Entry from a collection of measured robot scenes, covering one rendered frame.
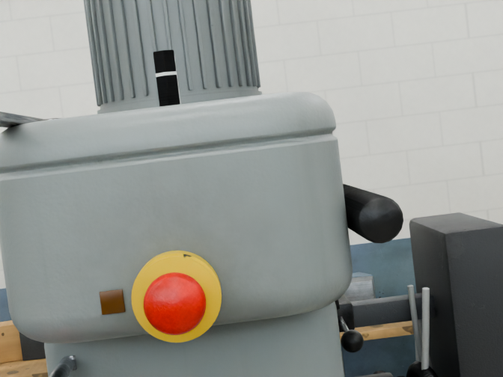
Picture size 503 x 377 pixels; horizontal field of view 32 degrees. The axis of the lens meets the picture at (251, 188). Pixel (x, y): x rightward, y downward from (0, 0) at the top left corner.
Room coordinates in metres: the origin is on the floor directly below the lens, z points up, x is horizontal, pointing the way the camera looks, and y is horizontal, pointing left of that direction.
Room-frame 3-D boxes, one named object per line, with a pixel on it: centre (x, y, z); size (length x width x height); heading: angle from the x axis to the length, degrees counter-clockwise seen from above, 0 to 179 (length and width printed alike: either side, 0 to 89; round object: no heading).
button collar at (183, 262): (0.59, 0.06, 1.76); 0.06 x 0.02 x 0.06; 92
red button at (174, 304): (0.57, 0.06, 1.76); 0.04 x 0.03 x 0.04; 92
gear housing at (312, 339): (0.86, 0.07, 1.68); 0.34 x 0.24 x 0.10; 2
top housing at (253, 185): (0.83, 0.07, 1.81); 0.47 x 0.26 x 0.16; 2
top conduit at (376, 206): (0.86, -0.08, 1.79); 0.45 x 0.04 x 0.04; 2
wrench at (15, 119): (0.66, 0.17, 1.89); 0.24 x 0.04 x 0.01; 3
